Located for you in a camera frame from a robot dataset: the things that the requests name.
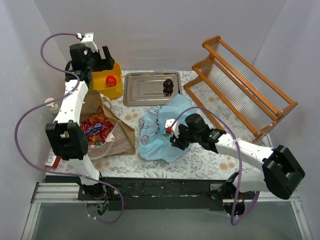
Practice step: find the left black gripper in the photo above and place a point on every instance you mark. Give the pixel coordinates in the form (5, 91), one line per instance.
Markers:
(100, 63)

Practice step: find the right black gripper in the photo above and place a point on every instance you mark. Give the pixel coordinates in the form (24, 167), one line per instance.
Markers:
(178, 139)

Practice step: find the red apple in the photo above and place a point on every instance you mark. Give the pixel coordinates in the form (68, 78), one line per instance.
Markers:
(110, 81)

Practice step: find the light blue plastic bag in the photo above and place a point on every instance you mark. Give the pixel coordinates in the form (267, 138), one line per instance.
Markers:
(154, 143)

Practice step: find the red snack packet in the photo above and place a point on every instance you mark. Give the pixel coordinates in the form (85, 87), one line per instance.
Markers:
(97, 128)

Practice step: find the brown burlap tote bag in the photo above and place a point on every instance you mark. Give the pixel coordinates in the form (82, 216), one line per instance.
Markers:
(121, 140)

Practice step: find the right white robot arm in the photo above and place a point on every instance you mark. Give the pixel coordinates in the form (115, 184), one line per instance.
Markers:
(278, 170)

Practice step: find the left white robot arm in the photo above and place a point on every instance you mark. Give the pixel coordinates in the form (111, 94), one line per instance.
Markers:
(65, 135)

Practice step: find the yellow plastic basket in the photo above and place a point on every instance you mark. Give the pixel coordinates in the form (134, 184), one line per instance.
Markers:
(98, 82)

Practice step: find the floral table mat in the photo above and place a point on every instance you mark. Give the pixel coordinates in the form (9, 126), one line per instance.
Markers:
(196, 163)

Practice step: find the silver metal tray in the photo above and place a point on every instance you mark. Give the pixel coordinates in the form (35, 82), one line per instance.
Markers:
(146, 88)

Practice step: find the orange wooden rack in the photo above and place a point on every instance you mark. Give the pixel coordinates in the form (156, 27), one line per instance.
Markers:
(254, 100)

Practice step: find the green pump bottle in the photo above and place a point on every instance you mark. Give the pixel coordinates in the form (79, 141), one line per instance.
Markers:
(53, 106)

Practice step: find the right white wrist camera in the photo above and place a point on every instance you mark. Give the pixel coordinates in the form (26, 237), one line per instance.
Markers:
(172, 127)

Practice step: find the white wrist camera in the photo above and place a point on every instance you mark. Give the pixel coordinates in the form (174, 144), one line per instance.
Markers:
(172, 127)
(88, 39)

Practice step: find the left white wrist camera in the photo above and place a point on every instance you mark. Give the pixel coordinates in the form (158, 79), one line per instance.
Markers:
(88, 39)

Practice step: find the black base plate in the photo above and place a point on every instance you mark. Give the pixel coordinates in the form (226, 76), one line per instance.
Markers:
(165, 193)

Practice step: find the aluminium frame rail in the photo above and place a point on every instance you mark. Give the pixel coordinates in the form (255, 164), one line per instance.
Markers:
(69, 192)

